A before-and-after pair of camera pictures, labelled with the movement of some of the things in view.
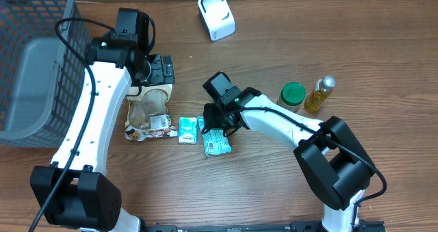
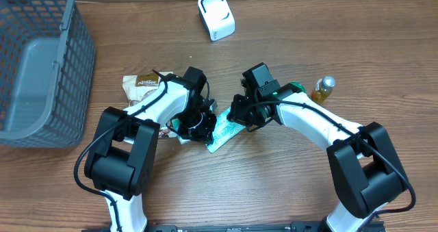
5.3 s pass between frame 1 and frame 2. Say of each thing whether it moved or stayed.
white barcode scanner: stayed
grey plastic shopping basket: stayed
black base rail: stayed
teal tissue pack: moved
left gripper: moved
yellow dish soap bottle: stayed
